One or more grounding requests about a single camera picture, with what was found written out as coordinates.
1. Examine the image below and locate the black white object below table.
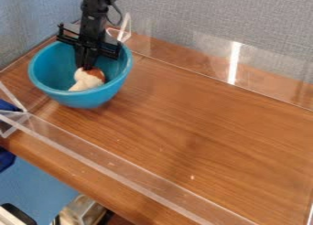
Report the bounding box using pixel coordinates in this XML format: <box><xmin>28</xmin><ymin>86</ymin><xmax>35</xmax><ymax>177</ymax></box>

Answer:
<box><xmin>0</xmin><ymin>203</ymin><xmax>38</xmax><ymax>225</ymax></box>

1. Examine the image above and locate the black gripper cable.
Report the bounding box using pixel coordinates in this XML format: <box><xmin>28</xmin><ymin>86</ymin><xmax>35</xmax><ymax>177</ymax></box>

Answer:
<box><xmin>106</xmin><ymin>0</ymin><xmax>125</xmax><ymax>26</ymax></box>

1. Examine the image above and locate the clear acrylic barrier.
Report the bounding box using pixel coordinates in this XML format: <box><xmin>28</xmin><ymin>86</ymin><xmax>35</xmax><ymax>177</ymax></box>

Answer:
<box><xmin>0</xmin><ymin>23</ymin><xmax>313</xmax><ymax>225</ymax></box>

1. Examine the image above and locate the blue plastic bowl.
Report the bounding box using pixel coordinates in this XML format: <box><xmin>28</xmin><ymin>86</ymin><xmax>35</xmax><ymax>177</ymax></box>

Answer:
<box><xmin>28</xmin><ymin>41</ymin><xmax>134</xmax><ymax>109</ymax></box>

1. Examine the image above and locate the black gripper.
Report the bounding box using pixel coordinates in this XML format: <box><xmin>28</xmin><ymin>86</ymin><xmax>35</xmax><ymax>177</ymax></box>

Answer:
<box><xmin>58</xmin><ymin>0</ymin><xmax>122</xmax><ymax>70</ymax></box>

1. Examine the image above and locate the white brown toy mushroom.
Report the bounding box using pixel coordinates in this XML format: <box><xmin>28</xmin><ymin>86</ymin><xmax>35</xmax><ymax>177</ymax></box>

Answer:
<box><xmin>68</xmin><ymin>68</ymin><xmax>106</xmax><ymax>91</ymax></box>

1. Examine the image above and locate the blue cloth object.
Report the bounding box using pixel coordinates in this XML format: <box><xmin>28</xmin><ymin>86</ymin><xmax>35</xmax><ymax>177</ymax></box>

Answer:
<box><xmin>0</xmin><ymin>99</ymin><xmax>22</xmax><ymax>173</ymax></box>

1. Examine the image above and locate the grey metal object below table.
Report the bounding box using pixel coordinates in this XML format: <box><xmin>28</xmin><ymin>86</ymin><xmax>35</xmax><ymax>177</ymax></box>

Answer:
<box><xmin>50</xmin><ymin>194</ymin><xmax>107</xmax><ymax>225</ymax></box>

